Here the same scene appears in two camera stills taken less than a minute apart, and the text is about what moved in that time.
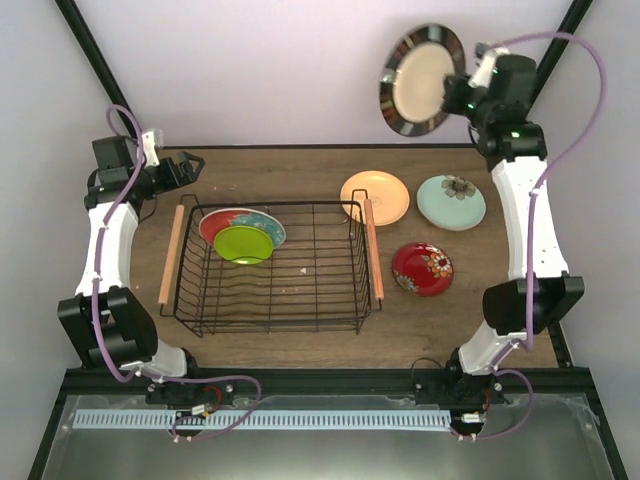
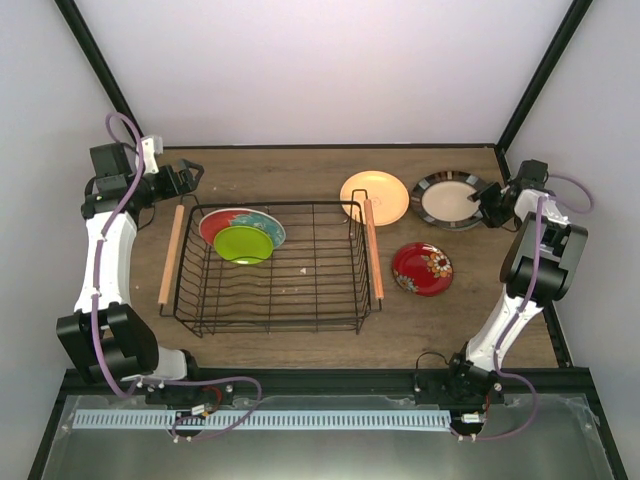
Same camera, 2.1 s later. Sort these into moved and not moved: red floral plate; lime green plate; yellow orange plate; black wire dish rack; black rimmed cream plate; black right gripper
Moved: black rimmed cream plate; black right gripper
Not moved: yellow orange plate; lime green plate; red floral plate; black wire dish rack
